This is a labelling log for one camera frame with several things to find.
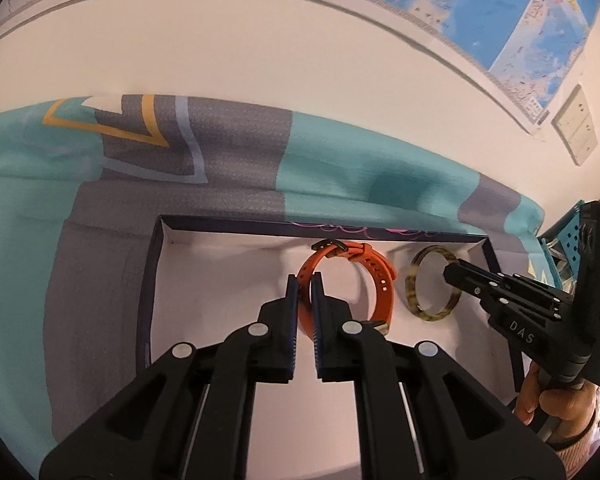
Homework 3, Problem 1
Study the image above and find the tortoiseshell bangle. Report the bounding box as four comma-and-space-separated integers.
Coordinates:
405, 245, 463, 323

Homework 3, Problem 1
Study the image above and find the orange smart watch band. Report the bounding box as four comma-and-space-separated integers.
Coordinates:
297, 238, 396, 338

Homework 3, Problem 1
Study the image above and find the person's right hand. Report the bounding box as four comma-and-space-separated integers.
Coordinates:
514, 362, 598, 439

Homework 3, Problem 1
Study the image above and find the blue perforated plastic basket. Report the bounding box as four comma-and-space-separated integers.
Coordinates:
539, 200, 584, 294

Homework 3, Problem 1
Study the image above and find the dark blue box tray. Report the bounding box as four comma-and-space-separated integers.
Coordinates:
150, 229, 514, 479

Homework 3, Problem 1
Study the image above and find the teal grey bed sheet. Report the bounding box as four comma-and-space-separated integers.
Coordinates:
0, 94, 550, 474

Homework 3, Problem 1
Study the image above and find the white wall socket panel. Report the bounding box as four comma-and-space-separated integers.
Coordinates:
552, 84, 598, 166

